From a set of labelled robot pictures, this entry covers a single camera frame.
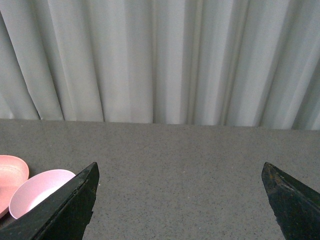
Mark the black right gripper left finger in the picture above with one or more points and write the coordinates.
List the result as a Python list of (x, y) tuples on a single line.
[(64, 215)]

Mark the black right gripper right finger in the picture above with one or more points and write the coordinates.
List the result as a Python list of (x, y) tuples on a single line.
[(295, 205)]

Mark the light pink bowl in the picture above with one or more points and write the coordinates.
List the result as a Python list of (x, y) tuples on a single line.
[(36, 189)]

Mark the pink round plate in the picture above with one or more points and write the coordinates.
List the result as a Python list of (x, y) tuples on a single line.
[(13, 173)]

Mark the white pleated curtain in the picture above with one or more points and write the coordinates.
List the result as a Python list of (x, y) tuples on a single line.
[(205, 62)]

